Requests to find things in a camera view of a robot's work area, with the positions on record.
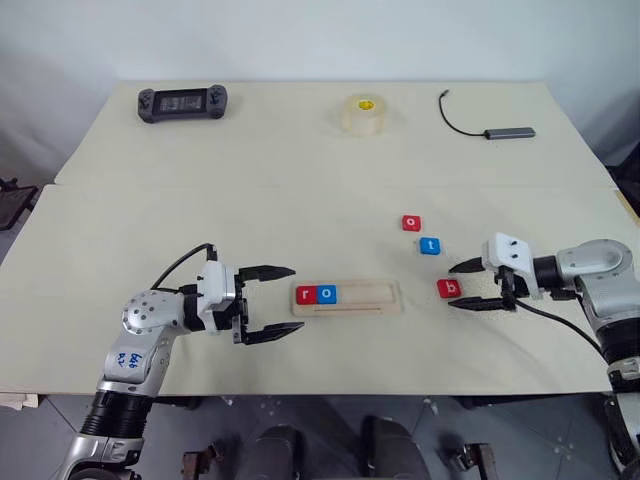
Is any light wooden letter tray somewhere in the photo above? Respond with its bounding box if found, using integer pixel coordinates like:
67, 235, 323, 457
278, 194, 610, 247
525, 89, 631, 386
290, 279, 405, 318

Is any grey USB hub with cable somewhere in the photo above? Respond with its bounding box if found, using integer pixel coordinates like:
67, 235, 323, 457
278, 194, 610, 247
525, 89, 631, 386
438, 89, 538, 142

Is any dark rounded shape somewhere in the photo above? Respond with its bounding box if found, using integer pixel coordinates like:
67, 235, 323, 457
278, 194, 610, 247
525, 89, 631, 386
246, 424, 307, 480

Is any black handheld game console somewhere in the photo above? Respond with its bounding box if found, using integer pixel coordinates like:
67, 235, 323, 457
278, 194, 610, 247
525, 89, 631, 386
136, 84, 231, 124

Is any clear tape roll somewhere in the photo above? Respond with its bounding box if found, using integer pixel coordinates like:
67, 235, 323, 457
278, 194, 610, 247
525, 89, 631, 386
340, 93, 389, 138

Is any black metal stand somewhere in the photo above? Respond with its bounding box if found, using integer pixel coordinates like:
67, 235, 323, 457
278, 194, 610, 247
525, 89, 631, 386
0, 176, 40, 232

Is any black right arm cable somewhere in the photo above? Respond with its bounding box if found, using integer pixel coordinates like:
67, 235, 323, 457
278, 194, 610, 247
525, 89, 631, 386
514, 287, 609, 362

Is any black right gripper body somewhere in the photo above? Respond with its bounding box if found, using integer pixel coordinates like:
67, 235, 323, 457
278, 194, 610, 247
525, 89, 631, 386
493, 266, 527, 312

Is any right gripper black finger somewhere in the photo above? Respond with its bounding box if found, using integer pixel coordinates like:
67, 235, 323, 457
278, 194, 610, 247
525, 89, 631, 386
447, 295, 508, 313
449, 255, 486, 275

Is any rusty metal bracket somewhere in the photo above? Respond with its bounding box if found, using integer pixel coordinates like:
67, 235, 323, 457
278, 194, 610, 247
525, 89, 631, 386
181, 440, 227, 480
446, 441, 497, 480

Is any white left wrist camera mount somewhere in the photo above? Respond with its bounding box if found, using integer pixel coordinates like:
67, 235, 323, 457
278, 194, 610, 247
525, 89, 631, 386
195, 260, 239, 335

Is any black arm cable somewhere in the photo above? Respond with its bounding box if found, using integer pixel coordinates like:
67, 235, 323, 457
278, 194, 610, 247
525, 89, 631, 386
514, 287, 609, 362
148, 243, 220, 292

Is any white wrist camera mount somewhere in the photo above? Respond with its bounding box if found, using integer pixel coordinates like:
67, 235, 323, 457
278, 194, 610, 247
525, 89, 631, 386
480, 232, 540, 301
195, 260, 239, 335

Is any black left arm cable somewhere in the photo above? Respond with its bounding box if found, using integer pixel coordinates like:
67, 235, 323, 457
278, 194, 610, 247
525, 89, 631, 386
148, 243, 220, 292

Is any red letter b block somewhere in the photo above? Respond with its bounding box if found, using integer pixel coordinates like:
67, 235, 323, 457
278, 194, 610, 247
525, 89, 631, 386
436, 278, 464, 300

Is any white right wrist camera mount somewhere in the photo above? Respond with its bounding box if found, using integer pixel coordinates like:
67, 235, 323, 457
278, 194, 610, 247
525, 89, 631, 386
480, 232, 540, 301

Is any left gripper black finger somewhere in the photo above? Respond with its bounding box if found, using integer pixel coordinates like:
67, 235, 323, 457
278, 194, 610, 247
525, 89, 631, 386
238, 264, 298, 285
243, 321, 306, 348

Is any dark object beside table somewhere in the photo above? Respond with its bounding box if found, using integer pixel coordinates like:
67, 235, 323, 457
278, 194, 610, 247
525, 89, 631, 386
603, 147, 640, 221

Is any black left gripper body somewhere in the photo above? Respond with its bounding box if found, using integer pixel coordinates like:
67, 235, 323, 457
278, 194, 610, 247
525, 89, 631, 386
231, 271, 252, 347

